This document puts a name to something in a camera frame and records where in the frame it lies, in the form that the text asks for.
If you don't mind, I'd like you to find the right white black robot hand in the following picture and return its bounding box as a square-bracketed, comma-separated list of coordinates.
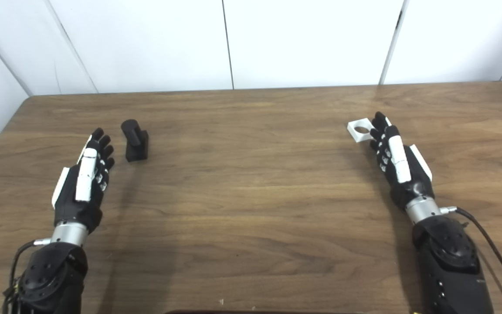
[370, 112, 435, 211]

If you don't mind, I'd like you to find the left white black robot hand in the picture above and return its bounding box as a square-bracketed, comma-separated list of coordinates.
[51, 127, 115, 234]

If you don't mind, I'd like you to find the white square piece with hole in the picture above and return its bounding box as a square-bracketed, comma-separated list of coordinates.
[347, 118, 376, 143]

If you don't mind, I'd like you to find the black peg with square base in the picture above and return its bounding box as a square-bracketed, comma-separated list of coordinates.
[121, 119, 149, 162]

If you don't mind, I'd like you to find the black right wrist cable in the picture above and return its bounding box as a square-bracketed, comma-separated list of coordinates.
[440, 206, 502, 314]

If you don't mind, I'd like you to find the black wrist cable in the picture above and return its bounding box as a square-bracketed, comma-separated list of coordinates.
[440, 206, 502, 314]
[2, 238, 52, 314]

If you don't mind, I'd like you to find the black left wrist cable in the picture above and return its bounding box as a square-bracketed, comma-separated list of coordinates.
[2, 238, 52, 314]

